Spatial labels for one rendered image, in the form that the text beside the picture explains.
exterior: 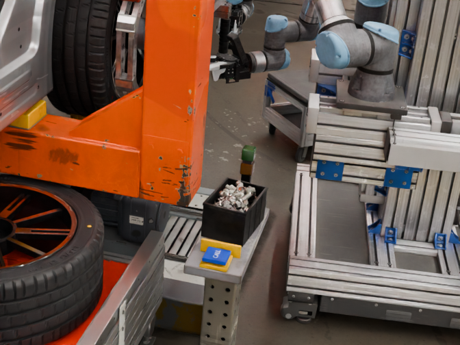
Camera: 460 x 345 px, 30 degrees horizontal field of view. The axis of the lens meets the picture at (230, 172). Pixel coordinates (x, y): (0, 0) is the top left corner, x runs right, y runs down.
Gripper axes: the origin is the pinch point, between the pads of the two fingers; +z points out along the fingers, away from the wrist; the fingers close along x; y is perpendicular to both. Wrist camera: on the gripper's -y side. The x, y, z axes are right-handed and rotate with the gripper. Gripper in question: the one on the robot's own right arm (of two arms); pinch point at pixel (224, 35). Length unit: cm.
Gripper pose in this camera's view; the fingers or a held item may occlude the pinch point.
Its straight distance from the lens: 322.8
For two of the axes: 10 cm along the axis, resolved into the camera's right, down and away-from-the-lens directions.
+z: -2.3, 4.1, -8.8
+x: 9.7, 1.8, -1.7
